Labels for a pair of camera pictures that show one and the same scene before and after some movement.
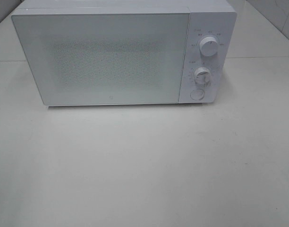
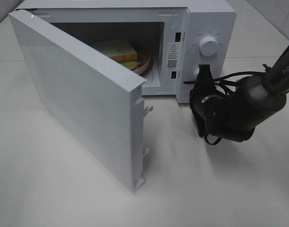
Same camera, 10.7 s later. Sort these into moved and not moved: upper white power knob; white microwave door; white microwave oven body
Moved: white microwave door
Not moved: white microwave oven body; upper white power knob
